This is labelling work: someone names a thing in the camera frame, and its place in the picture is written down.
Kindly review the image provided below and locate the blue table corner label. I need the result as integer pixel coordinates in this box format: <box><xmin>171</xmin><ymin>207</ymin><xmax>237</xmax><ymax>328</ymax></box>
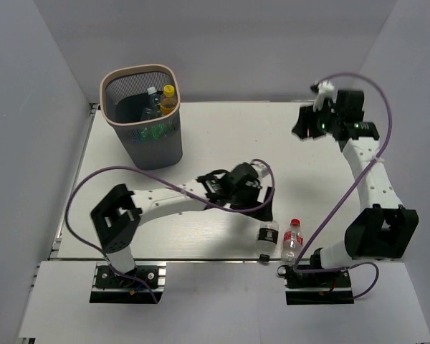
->
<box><xmin>312</xmin><ymin>102</ymin><xmax>338</xmax><ymax>112</ymax></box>

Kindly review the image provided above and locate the black label water bottle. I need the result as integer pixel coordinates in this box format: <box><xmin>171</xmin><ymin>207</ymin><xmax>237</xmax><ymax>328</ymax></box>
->
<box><xmin>255</xmin><ymin>221</ymin><xmax>279</xmax><ymax>264</ymax></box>

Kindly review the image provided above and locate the clear unlabelled plastic bottle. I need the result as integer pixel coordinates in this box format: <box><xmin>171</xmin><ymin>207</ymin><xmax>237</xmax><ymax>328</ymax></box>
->
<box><xmin>140</xmin><ymin>86</ymin><xmax>163</xmax><ymax>121</ymax></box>

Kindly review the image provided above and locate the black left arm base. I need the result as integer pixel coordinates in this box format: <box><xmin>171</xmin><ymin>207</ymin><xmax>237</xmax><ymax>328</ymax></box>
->
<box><xmin>90</xmin><ymin>262</ymin><xmax>166</xmax><ymax>305</ymax></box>

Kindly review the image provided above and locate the red cap clear bottle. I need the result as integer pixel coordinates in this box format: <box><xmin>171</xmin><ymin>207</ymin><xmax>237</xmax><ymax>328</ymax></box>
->
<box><xmin>281</xmin><ymin>219</ymin><xmax>303</xmax><ymax>263</ymax></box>

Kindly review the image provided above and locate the green Sprite bottle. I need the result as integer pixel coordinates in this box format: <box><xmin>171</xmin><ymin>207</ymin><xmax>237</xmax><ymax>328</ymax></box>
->
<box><xmin>133</xmin><ymin>124</ymin><xmax>174</xmax><ymax>142</ymax></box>

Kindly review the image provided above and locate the grey mesh waste bin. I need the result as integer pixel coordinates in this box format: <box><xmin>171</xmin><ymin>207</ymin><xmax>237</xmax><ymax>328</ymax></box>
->
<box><xmin>99</xmin><ymin>64</ymin><xmax>183</xmax><ymax>170</ymax></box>

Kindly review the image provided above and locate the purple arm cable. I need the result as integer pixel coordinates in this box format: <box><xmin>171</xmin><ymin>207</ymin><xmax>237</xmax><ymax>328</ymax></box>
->
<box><xmin>292</xmin><ymin>73</ymin><xmax>394</xmax><ymax>300</ymax></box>
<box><xmin>64</xmin><ymin>158</ymin><xmax>276</xmax><ymax>302</ymax></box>

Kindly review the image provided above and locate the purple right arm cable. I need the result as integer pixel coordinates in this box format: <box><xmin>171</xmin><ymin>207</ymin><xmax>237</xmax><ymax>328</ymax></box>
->
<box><xmin>292</xmin><ymin>73</ymin><xmax>394</xmax><ymax>300</ymax></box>

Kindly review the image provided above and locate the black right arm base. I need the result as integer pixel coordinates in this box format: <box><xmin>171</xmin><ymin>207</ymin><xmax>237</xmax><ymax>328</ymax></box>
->
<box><xmin>277</xmin><ymin>264</ymin><xmax>354</xmax><ymax>305</ymax></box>

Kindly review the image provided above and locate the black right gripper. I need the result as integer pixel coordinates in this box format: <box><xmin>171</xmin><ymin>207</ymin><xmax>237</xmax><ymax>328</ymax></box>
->
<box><xmin>291</xmin><ymin>101</ymin><xmax>341</xmax><ymax>142</ymax></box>

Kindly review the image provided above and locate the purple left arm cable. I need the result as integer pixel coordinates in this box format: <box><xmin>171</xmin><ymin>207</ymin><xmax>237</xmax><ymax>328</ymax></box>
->
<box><xmin>64</xmin><ymin>158</ymin><xmax>276</xmax><ymax>302</ymax></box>

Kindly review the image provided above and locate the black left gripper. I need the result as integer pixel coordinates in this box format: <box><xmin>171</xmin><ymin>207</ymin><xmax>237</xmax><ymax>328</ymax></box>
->
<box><xmin>230</xmin><ymin>183</ymin><xmax>275</xmax><ymax>222</ymax></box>

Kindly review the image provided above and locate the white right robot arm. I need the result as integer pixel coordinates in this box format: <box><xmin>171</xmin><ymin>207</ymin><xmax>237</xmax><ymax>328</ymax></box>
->
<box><xmin>292</xmin><ymin>84</ymin><xmax>419</xmax><ymax>286</ymax></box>

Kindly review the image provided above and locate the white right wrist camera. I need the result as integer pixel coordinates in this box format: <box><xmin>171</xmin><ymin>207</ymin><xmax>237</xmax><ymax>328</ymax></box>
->
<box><xmin>310</xmin><ymin>80</ymin><xmax>335</xmax><ymax>112</ymax></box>

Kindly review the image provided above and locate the orange label clear bottle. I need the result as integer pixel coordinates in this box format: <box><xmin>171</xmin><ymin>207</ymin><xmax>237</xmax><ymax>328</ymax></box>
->
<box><xmin>160</xmin><ymin>85</ymin><xmax>178</xmax><ymax>115</ymax></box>

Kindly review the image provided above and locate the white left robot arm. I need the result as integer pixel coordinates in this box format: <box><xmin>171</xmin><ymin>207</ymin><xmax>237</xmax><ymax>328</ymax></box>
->
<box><xmin>90</xmin><ymin>159</ymin><xmax>274</xmax><ymax>286</ymax></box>

